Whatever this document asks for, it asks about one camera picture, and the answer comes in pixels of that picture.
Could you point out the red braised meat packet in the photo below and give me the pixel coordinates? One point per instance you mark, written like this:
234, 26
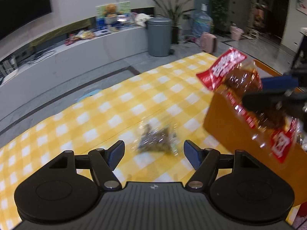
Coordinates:
246, 111

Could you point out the blue water jug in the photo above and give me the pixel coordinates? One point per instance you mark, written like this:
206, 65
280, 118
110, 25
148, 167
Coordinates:
202, 23

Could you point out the grey trash bin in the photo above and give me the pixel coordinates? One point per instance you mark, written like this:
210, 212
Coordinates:
159, 36

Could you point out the climbing vine plant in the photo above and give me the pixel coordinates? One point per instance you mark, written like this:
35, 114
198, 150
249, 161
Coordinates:
219, 12

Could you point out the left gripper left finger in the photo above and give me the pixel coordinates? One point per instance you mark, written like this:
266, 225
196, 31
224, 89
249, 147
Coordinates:
103, 163

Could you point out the yellow checkered tablecloth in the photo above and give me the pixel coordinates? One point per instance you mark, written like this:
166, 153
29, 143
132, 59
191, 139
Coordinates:
169, 94

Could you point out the potted green plant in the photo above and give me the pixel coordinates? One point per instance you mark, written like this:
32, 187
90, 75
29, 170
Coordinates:
174, 13

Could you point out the dark dried fruit packet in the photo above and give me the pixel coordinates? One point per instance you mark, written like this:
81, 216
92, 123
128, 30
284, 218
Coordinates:
157, 138

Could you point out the white tv console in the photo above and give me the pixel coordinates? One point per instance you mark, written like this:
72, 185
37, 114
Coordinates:
69, 62

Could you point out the snack pile on console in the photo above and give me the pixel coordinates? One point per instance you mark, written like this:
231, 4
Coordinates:
81, 35

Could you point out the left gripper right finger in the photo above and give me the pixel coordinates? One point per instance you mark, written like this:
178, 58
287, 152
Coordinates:
205, 162

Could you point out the black wall television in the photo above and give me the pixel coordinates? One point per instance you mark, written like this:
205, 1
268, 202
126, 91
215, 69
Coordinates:
17, 13

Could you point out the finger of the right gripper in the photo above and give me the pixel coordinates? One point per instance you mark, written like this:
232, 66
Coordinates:
292, 79
292, 103

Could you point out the orange storage box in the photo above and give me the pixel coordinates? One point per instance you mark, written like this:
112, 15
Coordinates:
234, 128

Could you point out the pink bag on floor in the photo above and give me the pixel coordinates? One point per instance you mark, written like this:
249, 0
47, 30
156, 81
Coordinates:
208, 42

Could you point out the teddy bear picture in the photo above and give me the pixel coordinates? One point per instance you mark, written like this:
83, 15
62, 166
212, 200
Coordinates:
114, 15

